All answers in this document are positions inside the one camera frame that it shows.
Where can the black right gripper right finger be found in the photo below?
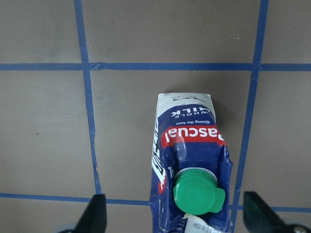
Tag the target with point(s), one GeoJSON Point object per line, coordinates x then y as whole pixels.
{"type": "Point", "coordinates": [258, 217]}

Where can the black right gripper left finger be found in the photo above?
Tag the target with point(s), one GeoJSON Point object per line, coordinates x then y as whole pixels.
{"type": "Point", "coordinates": [94, 218]}

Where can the blue white milk carton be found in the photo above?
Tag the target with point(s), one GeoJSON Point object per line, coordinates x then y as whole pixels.
{"type": "Point", "coordinates": [191, 167]}

